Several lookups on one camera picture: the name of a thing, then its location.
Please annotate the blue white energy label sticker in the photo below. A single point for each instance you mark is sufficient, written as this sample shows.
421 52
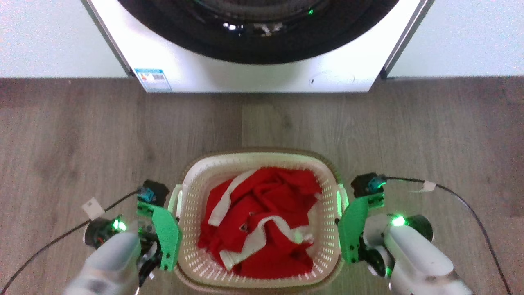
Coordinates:
153 79

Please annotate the white front-load washing machine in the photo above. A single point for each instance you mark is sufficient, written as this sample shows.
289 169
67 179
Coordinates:
254 78

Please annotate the black round washer door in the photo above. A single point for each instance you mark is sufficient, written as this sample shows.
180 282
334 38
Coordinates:
258 45

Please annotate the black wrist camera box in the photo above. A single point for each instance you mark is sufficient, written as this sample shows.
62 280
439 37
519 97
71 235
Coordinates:
365 184
154 191

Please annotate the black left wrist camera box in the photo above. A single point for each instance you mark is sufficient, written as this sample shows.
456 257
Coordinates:
154 191

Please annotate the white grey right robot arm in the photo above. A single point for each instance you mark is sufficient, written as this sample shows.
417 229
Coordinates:
413 258

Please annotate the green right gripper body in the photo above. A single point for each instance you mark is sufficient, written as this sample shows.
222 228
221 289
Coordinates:
350 233

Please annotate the cream perforated plastic laundry basket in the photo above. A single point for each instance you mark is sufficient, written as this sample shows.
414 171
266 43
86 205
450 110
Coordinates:
192 213

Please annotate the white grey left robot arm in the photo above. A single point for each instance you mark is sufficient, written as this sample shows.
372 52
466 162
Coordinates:
110 262

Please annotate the red garment with white trim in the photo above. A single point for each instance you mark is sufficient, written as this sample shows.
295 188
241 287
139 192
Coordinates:
270 196

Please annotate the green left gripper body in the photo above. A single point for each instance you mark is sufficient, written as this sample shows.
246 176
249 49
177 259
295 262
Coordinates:
167 235

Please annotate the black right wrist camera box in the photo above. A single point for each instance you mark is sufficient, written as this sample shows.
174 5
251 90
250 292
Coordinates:
365 184

